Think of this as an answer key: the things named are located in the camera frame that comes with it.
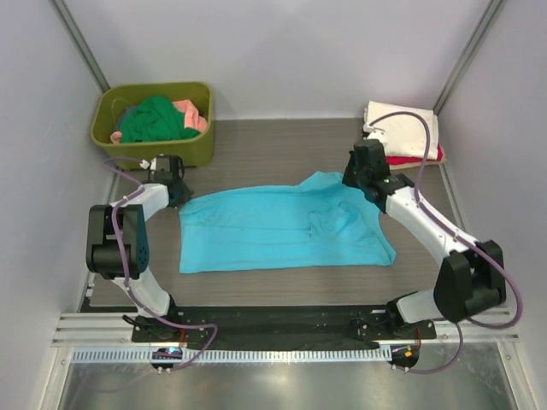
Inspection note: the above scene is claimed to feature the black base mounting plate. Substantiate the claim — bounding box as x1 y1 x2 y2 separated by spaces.
130 304 437 345

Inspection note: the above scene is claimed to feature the folded red t shirt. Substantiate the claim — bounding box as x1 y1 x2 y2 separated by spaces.
384 143 444 167

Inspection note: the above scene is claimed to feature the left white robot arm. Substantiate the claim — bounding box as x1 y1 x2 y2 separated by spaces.
85 155 193 342

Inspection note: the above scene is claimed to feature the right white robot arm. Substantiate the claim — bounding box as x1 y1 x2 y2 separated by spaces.
343 139 507 338

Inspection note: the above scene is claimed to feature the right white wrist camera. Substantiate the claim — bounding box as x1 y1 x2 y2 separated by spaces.
362 127 389 156

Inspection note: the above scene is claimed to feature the aluminium frame post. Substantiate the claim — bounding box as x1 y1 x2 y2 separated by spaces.
50 0 110 92
432 0 507 115

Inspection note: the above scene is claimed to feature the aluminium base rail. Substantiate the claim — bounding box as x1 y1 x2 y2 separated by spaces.
52 307 521 346

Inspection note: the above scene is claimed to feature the green t shirt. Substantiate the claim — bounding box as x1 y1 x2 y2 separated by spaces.
118 96 202 144

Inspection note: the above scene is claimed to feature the white slotted cable duct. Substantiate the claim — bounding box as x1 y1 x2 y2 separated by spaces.
71 346 391 366

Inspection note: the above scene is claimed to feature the folded cream t shirt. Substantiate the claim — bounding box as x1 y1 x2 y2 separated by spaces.
364 101 439 161

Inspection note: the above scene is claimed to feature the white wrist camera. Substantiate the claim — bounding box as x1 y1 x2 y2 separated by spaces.
362 127 389 156
138 157 158 172

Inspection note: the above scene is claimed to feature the folded tan t shirt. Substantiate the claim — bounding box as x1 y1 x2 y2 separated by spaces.
388 146 448 171

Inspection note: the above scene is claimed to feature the olive green plastic bin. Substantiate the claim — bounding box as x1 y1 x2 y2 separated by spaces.
89 81 215 172

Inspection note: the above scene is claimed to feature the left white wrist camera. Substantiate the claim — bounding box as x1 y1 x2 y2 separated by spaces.
138 157 158 172

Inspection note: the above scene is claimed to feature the right aluminium frame post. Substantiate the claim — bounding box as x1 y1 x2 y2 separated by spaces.
432 0 507 115

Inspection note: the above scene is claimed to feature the left aluminium frame post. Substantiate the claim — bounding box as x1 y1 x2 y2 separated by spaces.
50 0 110 92

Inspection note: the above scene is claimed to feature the salmon pink t shirt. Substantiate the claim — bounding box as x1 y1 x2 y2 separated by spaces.
109 99 209 144

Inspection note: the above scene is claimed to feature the light blue t shirt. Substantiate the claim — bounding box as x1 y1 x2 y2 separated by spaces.
179 172 397 274

